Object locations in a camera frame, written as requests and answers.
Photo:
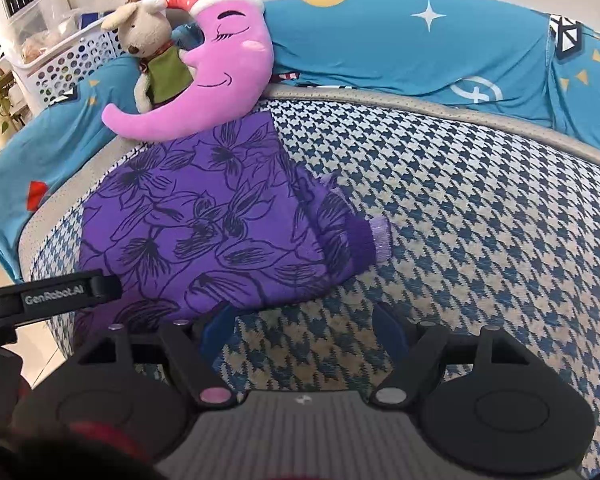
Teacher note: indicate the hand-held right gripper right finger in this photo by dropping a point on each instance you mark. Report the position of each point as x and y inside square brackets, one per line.
[391, 332]

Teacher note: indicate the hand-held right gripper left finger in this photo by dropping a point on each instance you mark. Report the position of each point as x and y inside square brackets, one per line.
[219, 330]

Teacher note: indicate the purple floral shirt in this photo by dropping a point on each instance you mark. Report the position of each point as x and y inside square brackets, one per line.
[205, 220]

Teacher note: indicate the houndstooth mattress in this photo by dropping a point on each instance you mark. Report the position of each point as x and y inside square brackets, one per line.
[430, 240]

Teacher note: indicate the blue printed blanket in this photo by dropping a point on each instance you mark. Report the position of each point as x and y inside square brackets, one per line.
[45, 150]

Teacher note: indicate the green potted plant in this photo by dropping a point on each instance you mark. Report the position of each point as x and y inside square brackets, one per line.
[0, 95]

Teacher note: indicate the white plastic basket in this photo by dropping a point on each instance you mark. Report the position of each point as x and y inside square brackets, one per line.
[65, 60]

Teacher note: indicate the pink moon plush pillow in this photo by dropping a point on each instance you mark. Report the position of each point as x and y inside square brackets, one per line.
[210, 75]

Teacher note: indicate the bunny plush toy green vest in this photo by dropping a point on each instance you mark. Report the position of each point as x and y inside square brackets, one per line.
[152, 55]

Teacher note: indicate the clear plastic storage box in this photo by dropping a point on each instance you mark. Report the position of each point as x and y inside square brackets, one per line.
[35, 25]

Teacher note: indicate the blue printed pillow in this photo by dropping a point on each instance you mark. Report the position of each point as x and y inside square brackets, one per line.
[430, 55]

